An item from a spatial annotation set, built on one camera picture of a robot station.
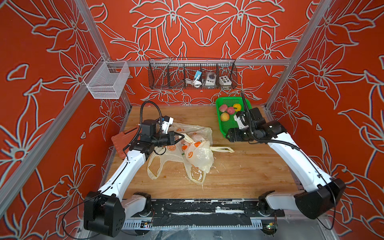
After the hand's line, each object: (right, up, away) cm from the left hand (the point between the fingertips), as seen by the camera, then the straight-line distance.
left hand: (184, 136), depth 74 cm
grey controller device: (+16, +34, +16) cm, 41 cm away
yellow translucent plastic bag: (+8, -11, -1) cm, 13 cm away
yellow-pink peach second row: (+28, +11, +29) cm, 42 cm away
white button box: (+25, +34, +21) cm, 47 cm away
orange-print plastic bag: (-6, -12, +18) cm, 23 cm away
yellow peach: (+40, +19, +38) cm, 58 cm away
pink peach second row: (+34, +15, +36) cm, 52 cm away
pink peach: (+29, +18, +40) cm, 52 cm away
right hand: (+22, +1, 0) cm, 22 cm away
